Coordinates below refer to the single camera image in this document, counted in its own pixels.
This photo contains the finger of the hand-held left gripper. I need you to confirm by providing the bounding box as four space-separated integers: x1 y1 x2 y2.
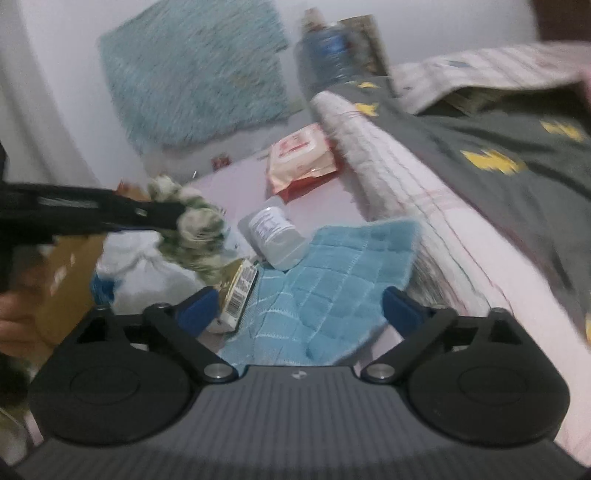
113 196 186 230

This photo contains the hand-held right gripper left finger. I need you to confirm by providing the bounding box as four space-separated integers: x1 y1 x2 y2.
60 286 238 383

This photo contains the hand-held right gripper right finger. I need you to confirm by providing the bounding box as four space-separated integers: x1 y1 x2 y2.
360 286 536 383

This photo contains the green white fluffy cloth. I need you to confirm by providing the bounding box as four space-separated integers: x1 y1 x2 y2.
148 174 232 282

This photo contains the brown cardboard box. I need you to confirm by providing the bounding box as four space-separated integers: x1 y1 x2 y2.
14 233 109 347

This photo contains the light blue quilted towel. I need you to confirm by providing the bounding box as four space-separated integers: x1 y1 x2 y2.
217 219 423 365

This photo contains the person's left hand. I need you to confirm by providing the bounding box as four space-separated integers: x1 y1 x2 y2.
0 288 42 358

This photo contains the yellow white small box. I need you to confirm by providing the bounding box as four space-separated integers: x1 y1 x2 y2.
205 258 259 333

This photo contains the white plastic bag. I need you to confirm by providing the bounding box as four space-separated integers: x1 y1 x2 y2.
95 231 218 317

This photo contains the blue crumpled wrapper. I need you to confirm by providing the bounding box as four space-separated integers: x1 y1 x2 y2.
90 272 116 305

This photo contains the white plastic bottle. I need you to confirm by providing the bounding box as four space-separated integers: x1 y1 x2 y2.
238 196 308 271

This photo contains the teal shaggy rug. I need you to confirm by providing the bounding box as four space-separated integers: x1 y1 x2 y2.
99 0 291 153

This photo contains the red white wet wipes packet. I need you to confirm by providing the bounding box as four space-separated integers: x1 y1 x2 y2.
267 124 338 204

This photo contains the grey blanket yellow print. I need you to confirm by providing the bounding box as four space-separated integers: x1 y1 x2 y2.
337 76 591 344

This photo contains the blue plastic bag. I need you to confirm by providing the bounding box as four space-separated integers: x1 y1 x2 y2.
300 18 365 88

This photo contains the pale striped cloth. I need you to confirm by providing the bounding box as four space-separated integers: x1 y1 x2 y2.
390 41 591 116

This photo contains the dark brown door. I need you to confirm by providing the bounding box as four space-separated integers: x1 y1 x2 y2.
531 0 591 44

